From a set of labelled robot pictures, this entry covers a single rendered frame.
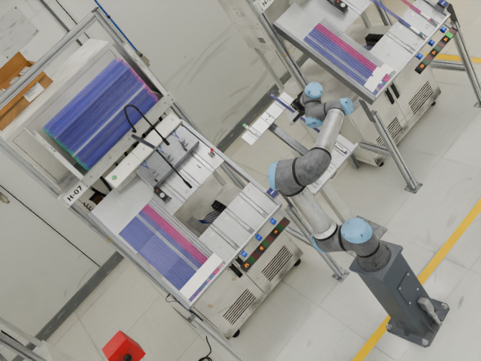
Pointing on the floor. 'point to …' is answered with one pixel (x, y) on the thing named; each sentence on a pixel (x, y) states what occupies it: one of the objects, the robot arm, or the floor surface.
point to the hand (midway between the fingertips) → (301, 117)
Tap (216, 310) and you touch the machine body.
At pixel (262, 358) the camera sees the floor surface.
